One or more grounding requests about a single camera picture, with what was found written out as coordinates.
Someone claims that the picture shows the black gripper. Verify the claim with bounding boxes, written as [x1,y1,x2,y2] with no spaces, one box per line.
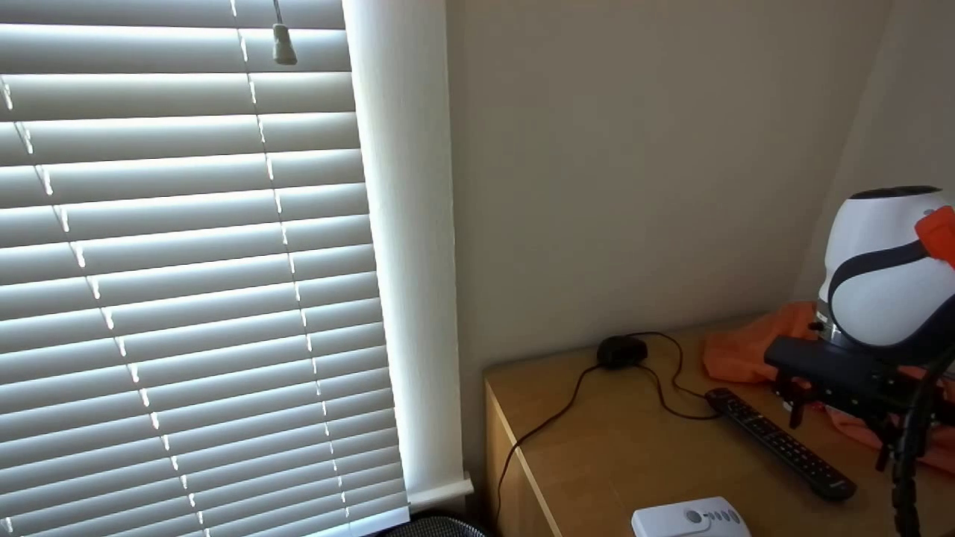
[761,334,904,474]

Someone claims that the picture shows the black tv remote control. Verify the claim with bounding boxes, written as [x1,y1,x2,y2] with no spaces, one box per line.
[701,386,859,504]

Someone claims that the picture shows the orange crumpled cloth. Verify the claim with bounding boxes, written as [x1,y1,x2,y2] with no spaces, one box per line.
[701,302,955,478]

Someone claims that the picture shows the white box with blue logo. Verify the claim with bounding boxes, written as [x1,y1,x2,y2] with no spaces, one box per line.
[630,495,756,537]

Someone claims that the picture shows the light wooden desk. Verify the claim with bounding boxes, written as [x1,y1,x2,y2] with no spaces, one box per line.
[482,313,955,537]

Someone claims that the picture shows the black round puck device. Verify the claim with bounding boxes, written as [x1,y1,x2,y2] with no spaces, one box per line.
[595,334,652,372]

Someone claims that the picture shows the dark round bin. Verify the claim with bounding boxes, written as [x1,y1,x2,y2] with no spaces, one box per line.
[379,510,489,537]

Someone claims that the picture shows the grey horizontal window blinds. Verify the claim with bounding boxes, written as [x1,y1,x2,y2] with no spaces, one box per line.
[0,0,412,537]

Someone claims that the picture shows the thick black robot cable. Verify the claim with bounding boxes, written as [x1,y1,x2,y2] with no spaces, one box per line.
[886,362,955,537]

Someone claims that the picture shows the thin black device cable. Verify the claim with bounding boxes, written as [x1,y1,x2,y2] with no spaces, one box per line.
[492,329,722,501]

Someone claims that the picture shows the white window frame trim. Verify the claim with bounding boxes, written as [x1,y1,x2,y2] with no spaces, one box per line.
[342,0,479,513]

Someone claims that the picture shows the grey blind cord tassel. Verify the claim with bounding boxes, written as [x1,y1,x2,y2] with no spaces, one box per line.
[268,0,301,70]

